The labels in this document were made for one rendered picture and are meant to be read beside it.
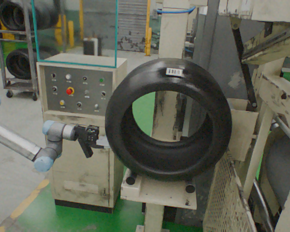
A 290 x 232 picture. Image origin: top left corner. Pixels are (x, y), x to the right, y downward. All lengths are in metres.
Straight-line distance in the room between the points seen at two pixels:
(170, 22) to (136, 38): 9.02
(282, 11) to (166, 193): 0.94
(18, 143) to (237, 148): 1.10
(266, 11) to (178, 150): 0.89
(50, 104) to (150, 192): 1.05
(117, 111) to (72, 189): 1.32
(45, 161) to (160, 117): 0.65
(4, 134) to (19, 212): 1.33
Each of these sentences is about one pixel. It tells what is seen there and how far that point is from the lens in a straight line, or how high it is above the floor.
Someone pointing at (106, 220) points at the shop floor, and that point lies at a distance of 2.28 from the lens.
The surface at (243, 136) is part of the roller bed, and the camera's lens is 1.43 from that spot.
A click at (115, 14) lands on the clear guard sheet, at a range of 1.65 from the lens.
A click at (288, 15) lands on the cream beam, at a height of 1.65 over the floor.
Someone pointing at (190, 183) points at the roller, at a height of 0.92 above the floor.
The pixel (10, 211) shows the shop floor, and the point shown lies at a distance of 2.52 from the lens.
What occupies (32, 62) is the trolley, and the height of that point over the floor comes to 0.70.
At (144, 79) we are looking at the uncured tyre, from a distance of 0.98.
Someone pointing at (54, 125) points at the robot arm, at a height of 1.10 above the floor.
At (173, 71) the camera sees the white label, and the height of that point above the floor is 1.43.
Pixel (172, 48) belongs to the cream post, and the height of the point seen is 1.47.
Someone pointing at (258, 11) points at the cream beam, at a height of 1.66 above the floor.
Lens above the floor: 1.65
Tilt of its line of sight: 24 degrees down
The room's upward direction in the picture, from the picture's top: 4 degrees clockwise
